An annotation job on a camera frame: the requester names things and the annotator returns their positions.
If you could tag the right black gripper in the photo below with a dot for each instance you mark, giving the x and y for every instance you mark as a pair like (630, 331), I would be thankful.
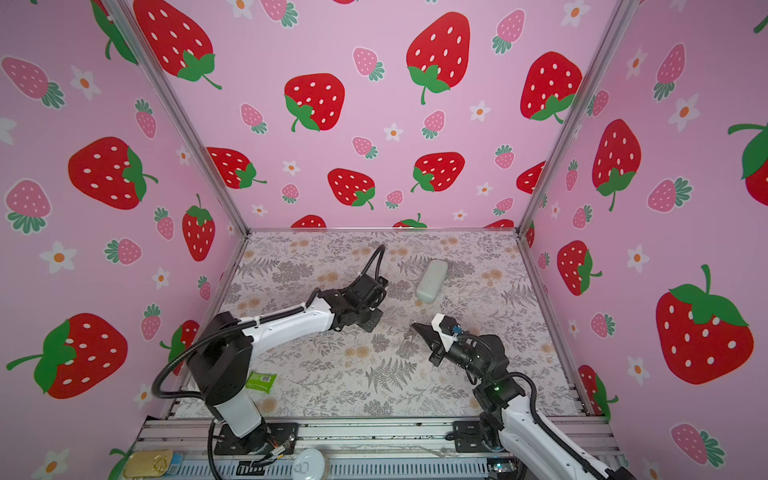
(432, 340)

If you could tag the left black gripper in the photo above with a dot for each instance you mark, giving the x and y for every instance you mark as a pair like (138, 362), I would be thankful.
(376, 318)

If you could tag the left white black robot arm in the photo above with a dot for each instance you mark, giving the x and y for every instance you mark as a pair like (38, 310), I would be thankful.
(215, 368)

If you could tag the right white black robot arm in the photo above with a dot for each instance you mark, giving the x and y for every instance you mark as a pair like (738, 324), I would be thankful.
(508, 400)

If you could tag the pale green glasses case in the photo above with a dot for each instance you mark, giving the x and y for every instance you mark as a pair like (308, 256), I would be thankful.
(432, 281)

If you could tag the green snack packet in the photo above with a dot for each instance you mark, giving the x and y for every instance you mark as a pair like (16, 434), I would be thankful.
(262, 382)

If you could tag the gold tin can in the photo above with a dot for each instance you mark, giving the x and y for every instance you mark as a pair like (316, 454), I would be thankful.
(148, 464)

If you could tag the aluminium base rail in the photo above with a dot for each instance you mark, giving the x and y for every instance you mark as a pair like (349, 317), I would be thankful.
(353, 448)

